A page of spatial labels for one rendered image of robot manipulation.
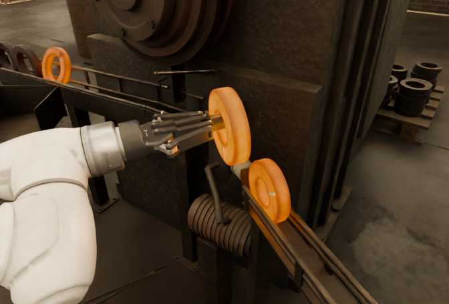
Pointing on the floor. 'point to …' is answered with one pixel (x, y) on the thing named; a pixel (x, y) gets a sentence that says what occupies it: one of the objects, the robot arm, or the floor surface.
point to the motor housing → (218, 246)
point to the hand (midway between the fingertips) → (226, 119)
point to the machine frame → (270, 89)
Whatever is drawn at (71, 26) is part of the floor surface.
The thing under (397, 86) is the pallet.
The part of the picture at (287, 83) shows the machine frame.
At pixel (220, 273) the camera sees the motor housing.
